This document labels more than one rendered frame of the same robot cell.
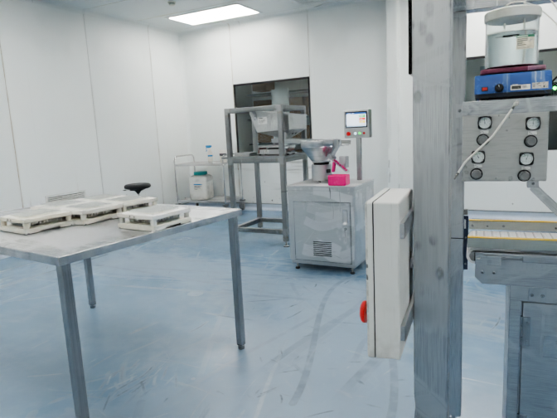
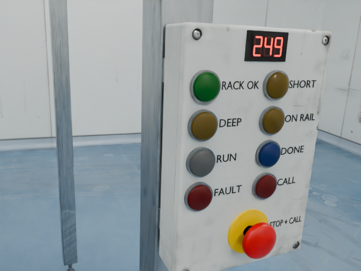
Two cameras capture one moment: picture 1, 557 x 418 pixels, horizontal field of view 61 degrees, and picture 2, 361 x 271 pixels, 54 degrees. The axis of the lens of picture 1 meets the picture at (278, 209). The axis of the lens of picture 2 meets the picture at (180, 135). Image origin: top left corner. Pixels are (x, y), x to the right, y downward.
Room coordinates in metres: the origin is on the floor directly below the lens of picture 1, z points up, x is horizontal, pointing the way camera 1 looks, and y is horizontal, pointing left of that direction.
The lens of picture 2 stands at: (1.12, 0.01, 1.11)
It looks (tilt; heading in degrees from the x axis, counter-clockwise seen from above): 15 degrees down; 222
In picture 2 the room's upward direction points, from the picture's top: 2 degrees clockwise
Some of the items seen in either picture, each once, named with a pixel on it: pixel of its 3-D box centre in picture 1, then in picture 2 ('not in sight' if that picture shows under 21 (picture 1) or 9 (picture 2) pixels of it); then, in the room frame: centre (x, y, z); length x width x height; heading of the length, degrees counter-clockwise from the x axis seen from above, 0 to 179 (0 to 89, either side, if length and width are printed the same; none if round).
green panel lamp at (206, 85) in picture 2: not in sight; (206, 86); (0.87, -0.19, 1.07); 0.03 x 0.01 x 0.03; 157
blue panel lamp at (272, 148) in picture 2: not in sight; (269, 154); (0.80, -0.16, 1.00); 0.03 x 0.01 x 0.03; 157
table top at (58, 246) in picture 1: (74, 221); not in sight; (2.59, 1.13, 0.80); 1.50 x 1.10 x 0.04; 56
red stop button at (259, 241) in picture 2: (372, 312); (251, 234); (0.81, -0.16, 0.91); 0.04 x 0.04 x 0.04; 67
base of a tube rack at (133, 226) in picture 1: (155, 222); not in sight; (2.26, 0.60, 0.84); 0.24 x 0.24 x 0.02; 57
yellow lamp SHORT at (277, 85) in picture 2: not in sight; (277, 85); (0.80, -0.16, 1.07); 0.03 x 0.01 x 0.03; 157
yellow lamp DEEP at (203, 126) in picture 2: not in sight; (203, 126); (0.87, -0.19, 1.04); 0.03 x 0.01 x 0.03; 157
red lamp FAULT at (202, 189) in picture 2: not in sight; (199, 197); (0.87, -0.19, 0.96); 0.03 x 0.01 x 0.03; 157
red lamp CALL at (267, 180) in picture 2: not in sight; (265, 186); (0.80, -0.16, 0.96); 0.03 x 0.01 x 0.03; 157
